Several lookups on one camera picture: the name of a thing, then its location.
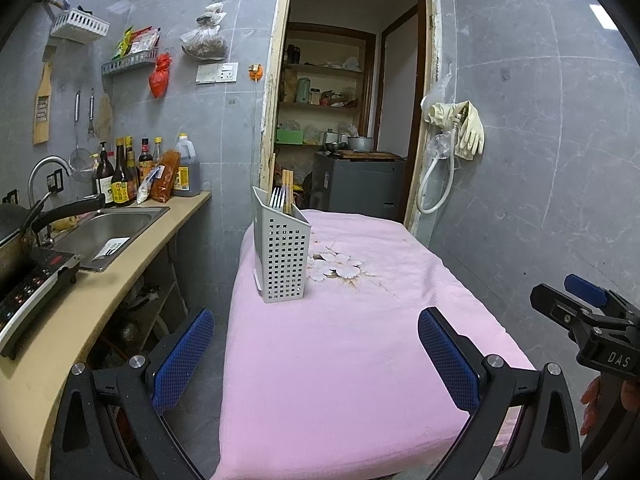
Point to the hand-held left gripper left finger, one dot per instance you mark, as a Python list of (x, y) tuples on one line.
[(182, 360)]

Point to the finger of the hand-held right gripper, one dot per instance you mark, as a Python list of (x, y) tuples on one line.
[(550, 300), (582, 285)]

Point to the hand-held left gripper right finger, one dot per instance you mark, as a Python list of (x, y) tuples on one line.
[(447, 360)]

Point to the white perforated utensil holder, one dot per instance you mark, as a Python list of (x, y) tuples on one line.
[(282, 260)]

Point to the person's right hand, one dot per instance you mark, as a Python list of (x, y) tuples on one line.
[(591, 405)]

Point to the beige kitchen counter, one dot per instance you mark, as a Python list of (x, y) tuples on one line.
[(75, 320)]

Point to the pink tablecloth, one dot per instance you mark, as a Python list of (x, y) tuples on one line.
[(325, 360)]

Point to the white plastic drain tray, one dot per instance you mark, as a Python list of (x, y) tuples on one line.
[(111, 248)]

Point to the steel sink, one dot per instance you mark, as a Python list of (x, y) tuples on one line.
[(100, 230)]

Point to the black induction cooker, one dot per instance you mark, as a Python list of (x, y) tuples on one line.
[(30, 290)]

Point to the white blue packet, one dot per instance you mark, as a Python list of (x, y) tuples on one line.
[(147, 187)]

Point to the beige round scrubber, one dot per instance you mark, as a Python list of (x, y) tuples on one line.
[(65, 222)]

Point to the yellow label soy sauce bottle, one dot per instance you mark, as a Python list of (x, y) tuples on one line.
[(121, 187)]

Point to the flat cream rubber glove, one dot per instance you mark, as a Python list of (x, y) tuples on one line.
[(472, 132)]

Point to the orange spice packet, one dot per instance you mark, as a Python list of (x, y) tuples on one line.
[(167, 175)]

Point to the clear plastic bag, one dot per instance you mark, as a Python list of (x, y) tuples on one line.
[(440, 147)]

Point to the cooking oil jug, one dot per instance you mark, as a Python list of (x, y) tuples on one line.
[(187, 170)]

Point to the grey cabinet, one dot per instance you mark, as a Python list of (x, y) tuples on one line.
[(355, 185)]

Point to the dark pump bottle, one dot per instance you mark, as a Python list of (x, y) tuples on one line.
[(104, 177)]

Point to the red label sauce bottle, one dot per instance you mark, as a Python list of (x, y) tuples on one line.
[(145, 159)]

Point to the dark sauce bottle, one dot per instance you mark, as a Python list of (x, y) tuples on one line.
[(132, 160)]

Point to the clear bottle yellow cap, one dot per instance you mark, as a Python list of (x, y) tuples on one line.
[(158, 152)]

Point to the crumpled cream rubber glove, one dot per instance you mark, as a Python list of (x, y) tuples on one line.
[(442, 112)]

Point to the wooden cutting board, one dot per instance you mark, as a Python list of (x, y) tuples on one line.
[(372, 155)]

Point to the aluminium pot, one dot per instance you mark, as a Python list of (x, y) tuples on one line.
[(360, 143)]

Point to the chrome faucet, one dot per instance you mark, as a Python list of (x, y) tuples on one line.
[(42, 162)]

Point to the green box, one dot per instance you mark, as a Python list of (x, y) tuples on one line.
[(290, 136)]

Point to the tan scrub pad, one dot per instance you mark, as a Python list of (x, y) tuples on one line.
[(104, 115)]

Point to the steel hanging utensil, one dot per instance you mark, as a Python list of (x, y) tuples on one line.
[(91, 115)]

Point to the red plastic bag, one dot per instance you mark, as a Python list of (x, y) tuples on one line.
[(160, 80)]

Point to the wooden grater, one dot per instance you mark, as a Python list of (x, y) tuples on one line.
[(42, 110)]

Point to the wooden shelf unit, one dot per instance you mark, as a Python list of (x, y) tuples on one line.
[(369, 70)]

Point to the white lidded jar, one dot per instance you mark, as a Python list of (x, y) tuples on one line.
[(314, 96)]

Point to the green jar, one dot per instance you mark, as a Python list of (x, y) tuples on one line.
[(303, 90)]

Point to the orange plug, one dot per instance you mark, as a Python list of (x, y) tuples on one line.
[(256, 71)]

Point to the clear bag of dried goods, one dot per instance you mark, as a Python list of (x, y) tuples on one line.
[(205, 42)]

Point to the yellow green packet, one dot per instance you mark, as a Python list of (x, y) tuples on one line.
[(124, 43)]

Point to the red white packet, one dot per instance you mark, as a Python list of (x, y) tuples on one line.
[(145, 40)]

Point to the black wall socket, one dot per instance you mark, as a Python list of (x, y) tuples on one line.
[(56, 181)]

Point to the white wall switch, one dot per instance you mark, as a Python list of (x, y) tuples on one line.
[(206, 73)]

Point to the wooden door frame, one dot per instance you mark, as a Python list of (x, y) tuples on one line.
[(272, 85)]

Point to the white wall socket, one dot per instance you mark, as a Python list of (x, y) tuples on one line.
[(228, 71)]

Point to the grey wall rack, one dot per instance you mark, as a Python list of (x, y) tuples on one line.
[(130, 62)]

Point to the white wall basket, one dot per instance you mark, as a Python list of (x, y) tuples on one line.
[(80, 25)]

